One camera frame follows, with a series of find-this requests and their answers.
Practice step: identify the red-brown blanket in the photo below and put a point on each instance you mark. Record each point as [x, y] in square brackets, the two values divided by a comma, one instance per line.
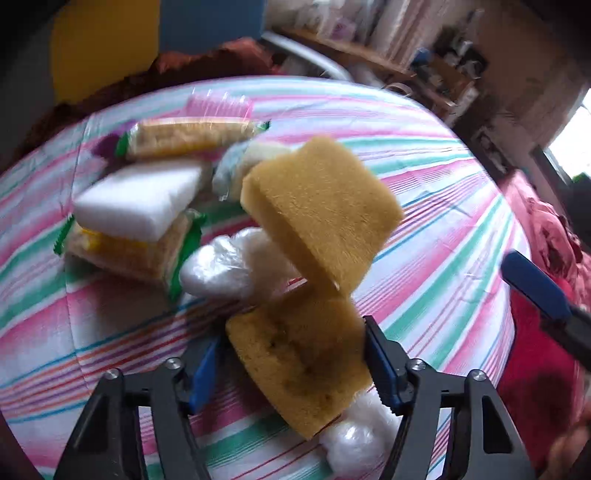
[184, 64]

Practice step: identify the striped bed sheet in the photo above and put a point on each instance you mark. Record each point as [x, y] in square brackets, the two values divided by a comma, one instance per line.
[452, 194]

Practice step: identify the pink red cloth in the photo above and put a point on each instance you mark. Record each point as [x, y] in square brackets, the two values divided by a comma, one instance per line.
[545, 240]

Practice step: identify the white plastic-wrapped ball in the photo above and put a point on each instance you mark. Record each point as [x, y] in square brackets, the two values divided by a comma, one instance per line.
[360, 436]
[226, 270]

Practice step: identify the yellow panel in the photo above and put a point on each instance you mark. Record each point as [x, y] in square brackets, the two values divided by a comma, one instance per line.
[104, 44]

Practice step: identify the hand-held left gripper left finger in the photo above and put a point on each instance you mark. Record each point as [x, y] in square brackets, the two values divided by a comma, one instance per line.
[202, 376]

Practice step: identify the white chair frame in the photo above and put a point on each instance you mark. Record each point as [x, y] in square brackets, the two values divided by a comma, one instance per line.
[304, 54]

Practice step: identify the pink plastic packet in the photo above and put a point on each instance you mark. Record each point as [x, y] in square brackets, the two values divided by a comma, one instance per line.
[221, 104]

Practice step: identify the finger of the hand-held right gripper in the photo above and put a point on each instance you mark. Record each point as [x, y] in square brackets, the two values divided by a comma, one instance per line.
[538, 286]

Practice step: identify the yellow sponge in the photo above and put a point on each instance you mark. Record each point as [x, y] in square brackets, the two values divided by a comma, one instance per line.
[323, 217]

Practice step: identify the purple packet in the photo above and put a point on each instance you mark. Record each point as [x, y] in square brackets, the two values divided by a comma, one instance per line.
[104, 148]

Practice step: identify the green-edged cracker packet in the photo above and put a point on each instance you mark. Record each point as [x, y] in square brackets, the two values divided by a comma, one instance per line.
[194, 137]
[134, 254]

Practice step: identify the white sponge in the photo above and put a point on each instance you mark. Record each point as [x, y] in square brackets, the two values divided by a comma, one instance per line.
[138, 198]

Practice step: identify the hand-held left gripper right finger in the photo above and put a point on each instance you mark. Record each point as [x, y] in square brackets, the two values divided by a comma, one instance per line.
[382, 364]

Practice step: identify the wooden shelf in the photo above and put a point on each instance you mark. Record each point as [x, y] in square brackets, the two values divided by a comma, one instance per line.
[351, 51]

